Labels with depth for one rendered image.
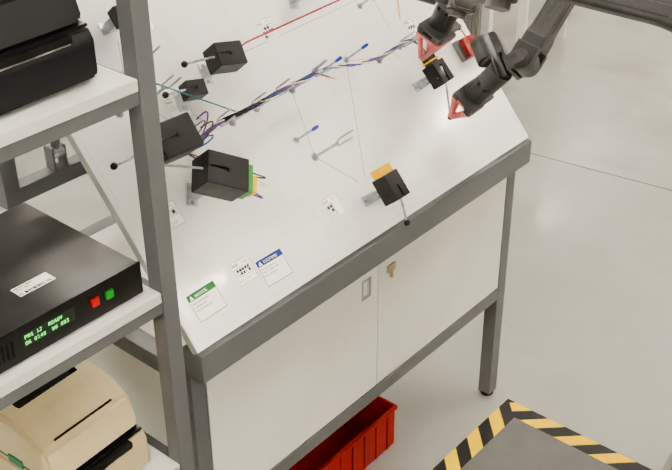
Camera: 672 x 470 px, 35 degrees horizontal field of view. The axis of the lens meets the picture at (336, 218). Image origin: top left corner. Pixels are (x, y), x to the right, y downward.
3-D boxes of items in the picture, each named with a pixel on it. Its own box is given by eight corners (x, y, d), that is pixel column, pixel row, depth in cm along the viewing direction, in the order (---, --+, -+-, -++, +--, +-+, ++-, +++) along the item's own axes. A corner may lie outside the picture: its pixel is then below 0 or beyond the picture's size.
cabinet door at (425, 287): (500, 288, 300) (510, 165, 280) (379, 385, 264) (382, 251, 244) (492, 285, 301) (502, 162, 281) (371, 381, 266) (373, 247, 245)
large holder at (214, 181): (132, 164, 205) (166, 137, 194) (212, 183, 214) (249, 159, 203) (130, 197, 202) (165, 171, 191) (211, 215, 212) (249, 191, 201)
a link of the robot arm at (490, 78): (499, 78, 239) (518, 78, 242) (489, 52, 241) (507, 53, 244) (481, 94, 244) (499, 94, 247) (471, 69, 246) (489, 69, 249)
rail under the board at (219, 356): (530, 162, 280) (532, 140, 277) (204, 384, 203) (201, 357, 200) (512, 156, 284) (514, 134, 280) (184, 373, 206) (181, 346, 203)
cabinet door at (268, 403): (376, 385, 264) (379, 251, 244) (218, 511, 229) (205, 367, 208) (370, 381, 265) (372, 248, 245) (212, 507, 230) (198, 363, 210)
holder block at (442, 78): (434, 90, 254) (445, 83, 251) (421, 70, 254) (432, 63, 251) (443, 83, 257) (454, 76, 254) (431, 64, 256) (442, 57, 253)
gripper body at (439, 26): (414, 30, 246) (426, 5, 241) (438, 16, 253) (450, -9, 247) (436, 46, 244) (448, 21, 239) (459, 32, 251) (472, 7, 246)
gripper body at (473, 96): (450, 95, 248) (468, 78, 242) (473, 80, 255) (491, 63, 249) (467, 117, 248) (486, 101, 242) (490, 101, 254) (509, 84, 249)
